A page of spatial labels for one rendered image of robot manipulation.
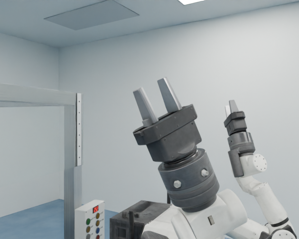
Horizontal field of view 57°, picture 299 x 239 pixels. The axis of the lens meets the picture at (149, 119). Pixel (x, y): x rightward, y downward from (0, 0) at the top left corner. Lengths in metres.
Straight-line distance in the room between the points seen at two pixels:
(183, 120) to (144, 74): 3.89
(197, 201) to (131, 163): 4.03
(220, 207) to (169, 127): 0.16
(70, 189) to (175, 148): 0.98
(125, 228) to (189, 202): 0.41
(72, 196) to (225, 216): 0.97
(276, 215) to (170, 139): 0.71
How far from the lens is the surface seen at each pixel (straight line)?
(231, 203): 0.51
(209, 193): 0.47
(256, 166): 1.03
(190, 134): 0.46
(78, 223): 1.39
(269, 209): 1.09
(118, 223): 0.86
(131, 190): 4.57
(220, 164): 3.81
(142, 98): 0.44
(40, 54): 5.44
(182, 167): 0.44
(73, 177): 1.35
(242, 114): 1.08
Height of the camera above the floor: 1.58
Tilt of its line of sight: 1 degrees down
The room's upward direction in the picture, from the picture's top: straight up
